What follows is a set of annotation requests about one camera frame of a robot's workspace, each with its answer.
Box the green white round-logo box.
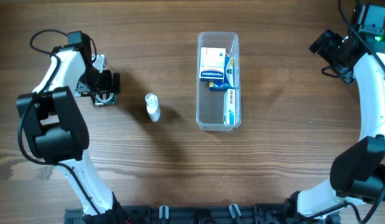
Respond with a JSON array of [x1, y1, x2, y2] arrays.
[[94, 93, 117, 106]]

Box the white glue bottle clear cap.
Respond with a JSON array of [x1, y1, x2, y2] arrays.
[[145, 93, 160, 122]]

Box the blue yellow medicine box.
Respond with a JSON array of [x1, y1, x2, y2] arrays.
[[209, 57, 234, 91]]

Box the white blue Hansaplast box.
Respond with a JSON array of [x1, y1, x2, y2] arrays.
[[198, 47, 226, 82]]

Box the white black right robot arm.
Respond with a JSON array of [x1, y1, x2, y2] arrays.
[[275, 1, 385, 223]]

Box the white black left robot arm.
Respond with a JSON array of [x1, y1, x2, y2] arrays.
[[16, 30, 132, 223]]

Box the clear plastic container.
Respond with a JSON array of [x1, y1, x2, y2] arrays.
[[196, 32, 241, 131]]

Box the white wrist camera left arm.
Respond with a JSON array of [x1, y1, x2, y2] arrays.
[[92, 54, 106, 72]]

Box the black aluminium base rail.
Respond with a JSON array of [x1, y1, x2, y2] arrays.
[[63, 202, 341, 224]]

